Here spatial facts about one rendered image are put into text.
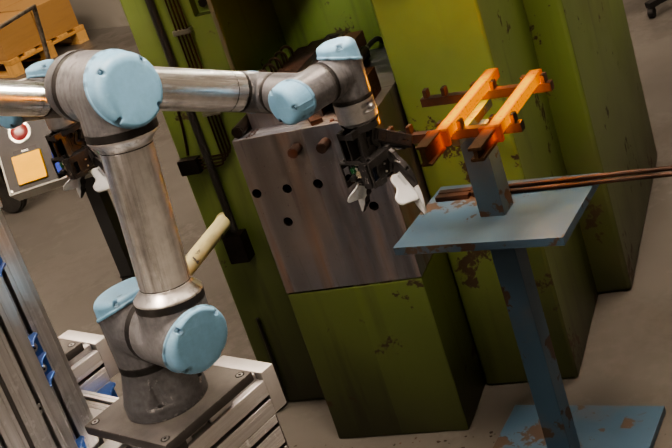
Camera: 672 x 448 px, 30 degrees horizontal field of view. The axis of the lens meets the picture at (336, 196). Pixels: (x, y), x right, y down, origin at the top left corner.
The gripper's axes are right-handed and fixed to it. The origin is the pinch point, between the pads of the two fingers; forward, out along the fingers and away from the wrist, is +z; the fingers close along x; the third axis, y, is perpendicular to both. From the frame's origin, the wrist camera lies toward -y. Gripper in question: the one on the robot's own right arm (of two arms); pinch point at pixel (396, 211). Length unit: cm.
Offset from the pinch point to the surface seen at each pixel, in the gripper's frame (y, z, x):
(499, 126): -28.9, -3.9, 6.6
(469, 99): -43.8, -3.4, -10.7
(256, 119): -42, 0, -76
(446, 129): -27.5, -4.0, -5.6
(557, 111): -118, 33, -40
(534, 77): -55, -3, -1
